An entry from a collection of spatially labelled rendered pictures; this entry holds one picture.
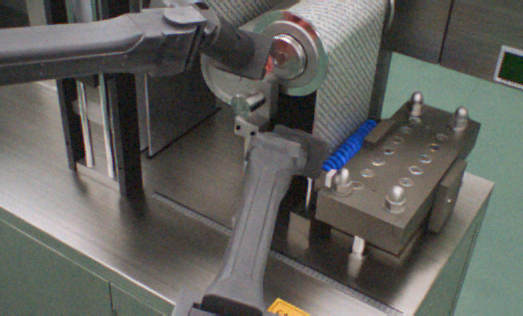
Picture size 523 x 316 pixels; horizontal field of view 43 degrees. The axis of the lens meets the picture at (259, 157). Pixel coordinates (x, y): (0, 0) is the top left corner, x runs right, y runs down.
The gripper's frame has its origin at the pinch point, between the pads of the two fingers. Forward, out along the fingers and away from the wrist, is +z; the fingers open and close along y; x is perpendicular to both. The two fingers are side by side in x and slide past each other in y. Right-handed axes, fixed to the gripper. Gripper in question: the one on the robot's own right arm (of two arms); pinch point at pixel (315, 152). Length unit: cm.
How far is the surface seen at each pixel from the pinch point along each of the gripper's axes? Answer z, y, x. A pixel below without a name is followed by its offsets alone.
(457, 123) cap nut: 26.0, 16.6, 12.6
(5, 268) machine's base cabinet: -3, -59, -50
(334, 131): 4.9, 0.3, 4.2
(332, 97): -1.8, 0.3, 10.2
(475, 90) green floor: 261, -25, 30
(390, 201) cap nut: -1.7, 16.1, -2.8
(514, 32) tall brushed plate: 17.5, 21.8, 31.4
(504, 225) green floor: 174, 20, -21
